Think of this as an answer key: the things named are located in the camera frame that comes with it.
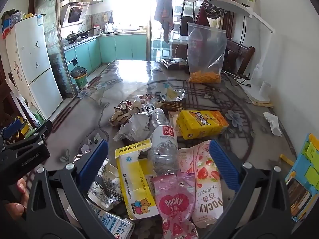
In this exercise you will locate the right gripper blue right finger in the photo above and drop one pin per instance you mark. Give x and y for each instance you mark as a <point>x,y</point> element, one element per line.
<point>260,207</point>

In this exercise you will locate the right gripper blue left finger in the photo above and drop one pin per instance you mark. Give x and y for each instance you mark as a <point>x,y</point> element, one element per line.
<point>46,217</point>

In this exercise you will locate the floral crushed paper cup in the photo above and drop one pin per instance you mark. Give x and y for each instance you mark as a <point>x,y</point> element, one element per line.
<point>105,190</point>

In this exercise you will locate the pink Pocky foil bag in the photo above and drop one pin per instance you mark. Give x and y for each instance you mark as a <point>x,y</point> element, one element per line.
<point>175,200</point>

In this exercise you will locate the clear plastic water bottle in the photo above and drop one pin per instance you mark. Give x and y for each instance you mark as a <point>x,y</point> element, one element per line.
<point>163,154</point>

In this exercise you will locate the black shoulder bag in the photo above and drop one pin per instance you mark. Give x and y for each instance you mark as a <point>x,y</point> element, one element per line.
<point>183,30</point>

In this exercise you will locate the green kitchen trash bin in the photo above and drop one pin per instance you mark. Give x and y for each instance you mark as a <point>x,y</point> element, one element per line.
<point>79,74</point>

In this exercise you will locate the teal kitchen cabinets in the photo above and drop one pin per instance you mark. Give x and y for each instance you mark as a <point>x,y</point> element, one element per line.
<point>95,51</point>

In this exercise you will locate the person's left hand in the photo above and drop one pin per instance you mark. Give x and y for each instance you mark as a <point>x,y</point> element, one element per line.
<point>16,209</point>

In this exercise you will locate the blue white small carton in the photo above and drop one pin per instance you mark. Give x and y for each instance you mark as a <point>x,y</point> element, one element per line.
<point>118,226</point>

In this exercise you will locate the strawberry Pocky packet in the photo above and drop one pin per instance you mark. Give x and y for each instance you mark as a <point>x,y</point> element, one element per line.
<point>209,200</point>

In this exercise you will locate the yellow white medicine box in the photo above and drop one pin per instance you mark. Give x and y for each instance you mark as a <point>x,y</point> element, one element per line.
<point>135,178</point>

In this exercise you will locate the crumpled white tissue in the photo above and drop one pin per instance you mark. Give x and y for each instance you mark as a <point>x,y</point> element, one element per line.
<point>274,123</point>

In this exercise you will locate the yellow snack box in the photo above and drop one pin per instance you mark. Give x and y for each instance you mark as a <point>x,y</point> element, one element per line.
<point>195,124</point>

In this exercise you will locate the crumpled white paper bag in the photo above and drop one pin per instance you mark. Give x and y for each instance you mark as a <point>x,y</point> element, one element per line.
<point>135,130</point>

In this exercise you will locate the crumpled brown paper wrapper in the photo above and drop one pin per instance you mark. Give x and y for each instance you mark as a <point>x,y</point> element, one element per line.
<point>124,111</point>

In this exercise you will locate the white refrigerator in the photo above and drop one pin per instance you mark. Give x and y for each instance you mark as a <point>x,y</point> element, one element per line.
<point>30,65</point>

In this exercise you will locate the dark brown cigarette carton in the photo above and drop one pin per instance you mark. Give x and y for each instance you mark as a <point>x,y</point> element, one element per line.
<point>169,105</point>

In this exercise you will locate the black wok on stove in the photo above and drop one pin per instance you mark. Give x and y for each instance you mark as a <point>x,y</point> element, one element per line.
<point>72,37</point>

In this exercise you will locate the red white printed wrapper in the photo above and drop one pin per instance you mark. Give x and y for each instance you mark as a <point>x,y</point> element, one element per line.
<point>148,103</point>

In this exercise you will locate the blue white snack wrapper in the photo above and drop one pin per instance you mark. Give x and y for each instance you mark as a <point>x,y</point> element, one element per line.
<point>168,93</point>

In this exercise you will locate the dark wooden chair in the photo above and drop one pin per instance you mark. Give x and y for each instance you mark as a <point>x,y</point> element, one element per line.
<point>237,57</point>

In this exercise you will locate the range hood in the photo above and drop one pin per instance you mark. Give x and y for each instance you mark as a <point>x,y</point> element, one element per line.
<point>73,13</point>

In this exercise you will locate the dark snack packet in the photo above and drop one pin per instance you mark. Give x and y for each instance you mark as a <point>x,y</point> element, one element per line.
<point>175,64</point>

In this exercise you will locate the clear zip bag with chips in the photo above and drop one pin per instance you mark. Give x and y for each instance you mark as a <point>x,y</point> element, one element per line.
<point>206,49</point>

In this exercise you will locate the dark patterned hanging bag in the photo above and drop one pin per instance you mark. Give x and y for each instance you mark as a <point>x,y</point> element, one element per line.
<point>212,11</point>

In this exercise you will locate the hanging blue red towel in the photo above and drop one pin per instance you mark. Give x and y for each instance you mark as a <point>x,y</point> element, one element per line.
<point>164,14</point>

